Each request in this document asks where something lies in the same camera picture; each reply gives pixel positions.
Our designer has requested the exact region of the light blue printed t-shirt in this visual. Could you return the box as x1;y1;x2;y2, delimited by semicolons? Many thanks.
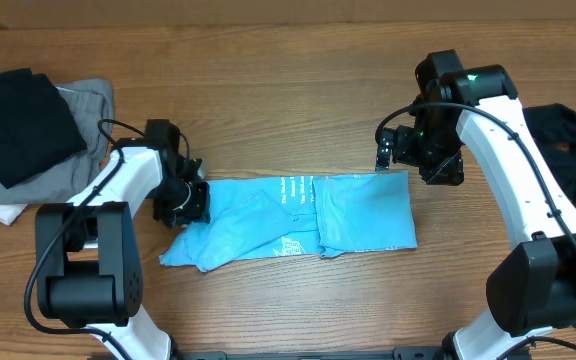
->
159;172;417;272

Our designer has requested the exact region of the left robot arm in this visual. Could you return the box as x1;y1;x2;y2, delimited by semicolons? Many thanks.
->
23;119;210;359

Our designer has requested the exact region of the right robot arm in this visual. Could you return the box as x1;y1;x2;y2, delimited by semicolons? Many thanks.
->
375;50;576;360

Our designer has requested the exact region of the grey folded garment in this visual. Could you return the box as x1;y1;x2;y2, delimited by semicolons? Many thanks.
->
0;79;114;205

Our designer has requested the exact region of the black folded garment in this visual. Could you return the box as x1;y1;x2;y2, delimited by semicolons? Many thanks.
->
0;68;87;188

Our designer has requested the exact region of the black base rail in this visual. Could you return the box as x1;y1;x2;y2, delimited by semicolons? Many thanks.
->
172;346;455;360

